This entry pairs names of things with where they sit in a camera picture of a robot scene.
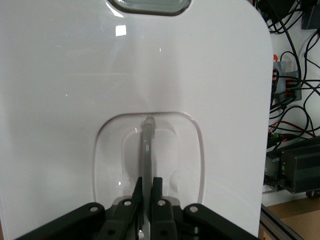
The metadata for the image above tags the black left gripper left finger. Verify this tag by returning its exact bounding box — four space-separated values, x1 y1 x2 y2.
14 176 145 240

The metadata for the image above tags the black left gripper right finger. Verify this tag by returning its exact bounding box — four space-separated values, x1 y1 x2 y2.
149 176 261 240

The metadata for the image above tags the grey translucent lid handle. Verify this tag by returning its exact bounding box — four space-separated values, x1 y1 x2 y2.
138 116 158 240

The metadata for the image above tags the white plastic box lid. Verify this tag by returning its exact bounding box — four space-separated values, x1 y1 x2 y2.
0 0 273 240

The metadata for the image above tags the brown cardboard box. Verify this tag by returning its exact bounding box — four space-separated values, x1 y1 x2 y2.
259 199 320 240

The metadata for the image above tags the black electronics box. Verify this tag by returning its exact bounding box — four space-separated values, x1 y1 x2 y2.
266 136 320 195

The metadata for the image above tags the grey terminal box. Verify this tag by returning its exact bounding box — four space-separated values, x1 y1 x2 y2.
271 59 303 103

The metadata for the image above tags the small dark box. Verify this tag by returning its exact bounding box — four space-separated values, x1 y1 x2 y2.
301 4 320 31

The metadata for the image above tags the black aluminium profile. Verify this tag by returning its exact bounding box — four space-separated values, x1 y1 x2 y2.
259 202 288 240

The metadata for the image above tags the green board with red light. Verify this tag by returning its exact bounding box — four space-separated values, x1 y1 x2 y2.
268 132 298 143

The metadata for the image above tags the red cable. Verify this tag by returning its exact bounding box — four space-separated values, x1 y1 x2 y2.
268 121 317 138

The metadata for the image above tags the black cable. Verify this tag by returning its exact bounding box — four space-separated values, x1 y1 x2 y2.
264 0 305 83

